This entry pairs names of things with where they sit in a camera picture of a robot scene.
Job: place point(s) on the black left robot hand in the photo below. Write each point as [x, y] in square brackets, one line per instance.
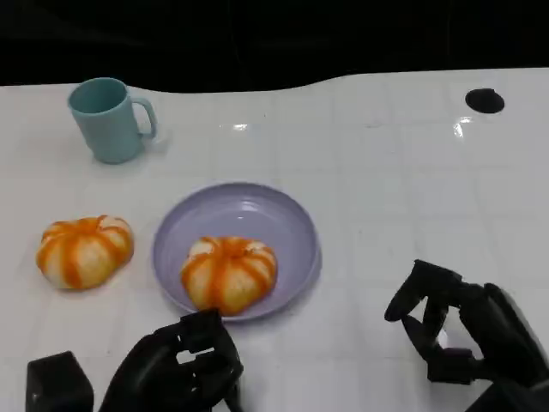
[171, 369]

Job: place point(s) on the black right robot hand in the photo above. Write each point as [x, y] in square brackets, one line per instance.
[506, 335]

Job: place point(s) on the orange and white bread roll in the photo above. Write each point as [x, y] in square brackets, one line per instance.
[229, 274]
[83, 253]

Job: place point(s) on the lilac plate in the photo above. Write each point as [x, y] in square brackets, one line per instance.
[240, 214]

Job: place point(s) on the pale green mug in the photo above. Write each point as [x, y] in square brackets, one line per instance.
[107, 124]

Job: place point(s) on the black backdrop curtain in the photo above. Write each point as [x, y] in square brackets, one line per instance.
[257, 38]

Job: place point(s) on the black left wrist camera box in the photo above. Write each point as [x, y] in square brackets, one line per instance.
[58, 384]

